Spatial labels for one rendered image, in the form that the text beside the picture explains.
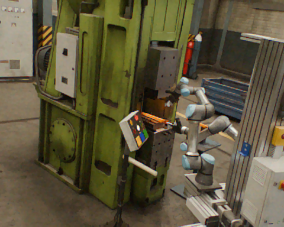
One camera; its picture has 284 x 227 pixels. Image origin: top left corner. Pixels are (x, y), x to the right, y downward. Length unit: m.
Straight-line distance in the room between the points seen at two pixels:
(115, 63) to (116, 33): 0.29
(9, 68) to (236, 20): 7.61
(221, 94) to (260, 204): 5.00
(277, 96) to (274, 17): 9.29
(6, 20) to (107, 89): 4.97
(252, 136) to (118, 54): 1.55
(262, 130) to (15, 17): 6.63
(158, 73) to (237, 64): 9.10
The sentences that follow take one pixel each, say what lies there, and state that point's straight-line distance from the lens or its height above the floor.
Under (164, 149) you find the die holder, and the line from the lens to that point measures 3.73.
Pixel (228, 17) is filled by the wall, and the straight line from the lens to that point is 12.66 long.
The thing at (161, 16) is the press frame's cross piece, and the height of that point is 2.06.
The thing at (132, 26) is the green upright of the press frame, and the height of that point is 1.95.
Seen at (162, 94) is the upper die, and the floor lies 1.31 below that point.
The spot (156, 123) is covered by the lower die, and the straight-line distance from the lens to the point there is 3.54.
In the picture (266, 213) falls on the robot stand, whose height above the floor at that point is 0.92.
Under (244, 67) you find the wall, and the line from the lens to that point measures 12.16.
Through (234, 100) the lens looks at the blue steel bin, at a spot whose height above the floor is 0.45.
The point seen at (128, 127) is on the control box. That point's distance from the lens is 2.90.
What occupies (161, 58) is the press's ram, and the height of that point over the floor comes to 1.69.
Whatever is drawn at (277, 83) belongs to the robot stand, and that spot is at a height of 1.77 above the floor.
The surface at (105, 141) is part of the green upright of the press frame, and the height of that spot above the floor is 0.68.
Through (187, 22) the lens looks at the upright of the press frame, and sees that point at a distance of 3.79.
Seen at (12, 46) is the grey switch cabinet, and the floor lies 0.79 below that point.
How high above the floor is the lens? 2.20
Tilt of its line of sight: 18 degrees down
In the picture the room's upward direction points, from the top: 7 degrees clockwise
